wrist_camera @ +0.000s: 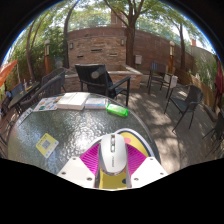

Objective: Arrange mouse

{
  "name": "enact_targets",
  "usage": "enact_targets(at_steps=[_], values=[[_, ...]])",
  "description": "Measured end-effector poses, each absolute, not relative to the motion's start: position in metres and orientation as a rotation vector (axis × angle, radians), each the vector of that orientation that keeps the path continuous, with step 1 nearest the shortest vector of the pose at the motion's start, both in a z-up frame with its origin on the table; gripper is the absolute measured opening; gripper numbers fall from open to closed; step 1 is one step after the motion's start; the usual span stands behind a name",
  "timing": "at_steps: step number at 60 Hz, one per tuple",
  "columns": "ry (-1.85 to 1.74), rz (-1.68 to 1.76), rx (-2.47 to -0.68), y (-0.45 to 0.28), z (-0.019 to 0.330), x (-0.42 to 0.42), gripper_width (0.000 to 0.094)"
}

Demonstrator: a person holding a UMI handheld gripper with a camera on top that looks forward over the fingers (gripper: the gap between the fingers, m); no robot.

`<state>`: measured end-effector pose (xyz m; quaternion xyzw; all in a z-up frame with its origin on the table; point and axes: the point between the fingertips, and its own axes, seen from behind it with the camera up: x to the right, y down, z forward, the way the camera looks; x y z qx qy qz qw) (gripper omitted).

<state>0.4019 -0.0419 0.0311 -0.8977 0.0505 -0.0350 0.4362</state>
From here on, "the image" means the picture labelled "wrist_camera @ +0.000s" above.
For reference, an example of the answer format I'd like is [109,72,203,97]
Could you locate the green plastic packet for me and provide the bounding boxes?
[106,103,130,118]

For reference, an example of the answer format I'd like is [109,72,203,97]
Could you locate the blue slatted chair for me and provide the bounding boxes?
[9,82,25,98]

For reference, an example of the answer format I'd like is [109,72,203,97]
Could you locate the black slatted wooden chair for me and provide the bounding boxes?
[74,63,132,107]

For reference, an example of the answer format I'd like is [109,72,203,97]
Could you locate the wooden lamp post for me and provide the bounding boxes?
[44,39,51,74]
[168,40,176,74]

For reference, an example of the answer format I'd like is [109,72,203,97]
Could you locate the orange parasol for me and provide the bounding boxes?
[0,59,18,88]

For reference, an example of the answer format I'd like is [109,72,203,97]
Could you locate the dark round garden table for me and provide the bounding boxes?
[6,81,41,109]

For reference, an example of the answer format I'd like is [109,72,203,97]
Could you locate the colourful printed picture sheet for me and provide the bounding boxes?
[32,95,63,113]

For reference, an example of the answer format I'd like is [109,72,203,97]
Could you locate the yellow square code card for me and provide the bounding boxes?
[35,132,60,159]

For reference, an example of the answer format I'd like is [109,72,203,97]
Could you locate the closed red parasol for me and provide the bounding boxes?
[214,54,224,111]

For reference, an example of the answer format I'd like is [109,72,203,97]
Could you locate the yellow duck-shaped mouse pad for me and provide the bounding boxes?
[79,128,158,191]

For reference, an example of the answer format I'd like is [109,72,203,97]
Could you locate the dark metal mesh chair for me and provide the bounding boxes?
[201,113,224,158]
[164,84,205,134]
[0,118,16,158]

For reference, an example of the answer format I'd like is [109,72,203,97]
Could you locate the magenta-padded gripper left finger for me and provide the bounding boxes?
[56,143,103,190]

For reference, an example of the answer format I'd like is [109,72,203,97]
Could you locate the small flat white box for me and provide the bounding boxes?
[84,97,108,110]

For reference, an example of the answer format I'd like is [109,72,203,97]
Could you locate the grey wall box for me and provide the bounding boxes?
[134,54,143,66]

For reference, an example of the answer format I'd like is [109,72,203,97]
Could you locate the tree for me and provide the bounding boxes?
[63,0,83,69]
[103,0,158,69]
[25,14,46,81]
[178,19,188,71]

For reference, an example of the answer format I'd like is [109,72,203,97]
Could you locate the dark slatted garden chair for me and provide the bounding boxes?
[146,62,178,99]

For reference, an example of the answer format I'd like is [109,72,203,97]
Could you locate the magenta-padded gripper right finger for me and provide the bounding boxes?
[125,143,169,190]

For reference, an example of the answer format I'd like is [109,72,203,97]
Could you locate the wooden picket fence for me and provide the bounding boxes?
[174,68,216,109]

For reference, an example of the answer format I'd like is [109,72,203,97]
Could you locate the dark wicker armchair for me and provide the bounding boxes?
[41,67,67,88]
[14,75,66,116]

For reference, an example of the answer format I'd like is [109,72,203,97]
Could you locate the white computer mouse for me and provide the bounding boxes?
[98,133,128,177]

